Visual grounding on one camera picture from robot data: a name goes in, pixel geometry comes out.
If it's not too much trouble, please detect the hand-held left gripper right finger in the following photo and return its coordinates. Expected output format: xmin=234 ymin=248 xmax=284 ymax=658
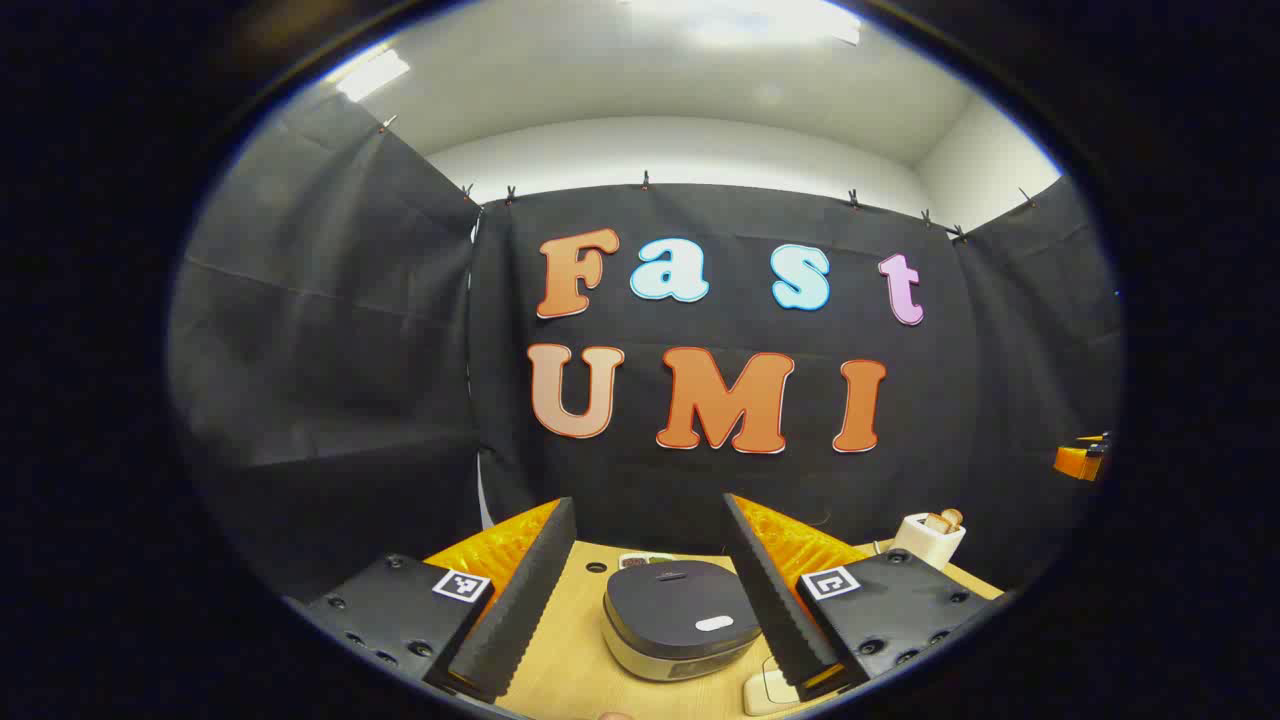
xmin=722 ymin=492 xmax=1006 ymax=701

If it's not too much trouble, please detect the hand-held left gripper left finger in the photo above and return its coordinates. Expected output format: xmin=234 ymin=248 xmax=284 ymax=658
xmin=285 ymin=497 xmax=579 ymax=704

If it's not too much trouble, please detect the clear box of rice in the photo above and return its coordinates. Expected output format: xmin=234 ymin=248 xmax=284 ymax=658
xmin=742 ymin=658 xmax=803 ymax=717

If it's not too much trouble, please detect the black and silver rice cooker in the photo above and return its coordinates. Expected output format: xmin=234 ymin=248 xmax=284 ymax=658
xmin=601 ymin=560 xmax=766 ymax=683

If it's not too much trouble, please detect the white toaster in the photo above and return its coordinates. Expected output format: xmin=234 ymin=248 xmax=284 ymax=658
xmin=893 ymin=512 xmax=967 ymax=571

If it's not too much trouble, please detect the black backdrop cloth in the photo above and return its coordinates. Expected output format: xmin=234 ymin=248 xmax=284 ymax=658
xmin=168 ymin=90 xmax=1126 ymax=601

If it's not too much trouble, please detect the row of black cloth clips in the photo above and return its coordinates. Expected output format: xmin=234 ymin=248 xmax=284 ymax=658
xmin=378 ymin=114 xmax=1037 ymax=243

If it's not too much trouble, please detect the ceiling light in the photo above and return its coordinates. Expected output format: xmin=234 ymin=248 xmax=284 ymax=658
xmin=335 ymin=50 xmax=411 ymax=101
xmin=630 ymin=0 xmax=863 ymax=49

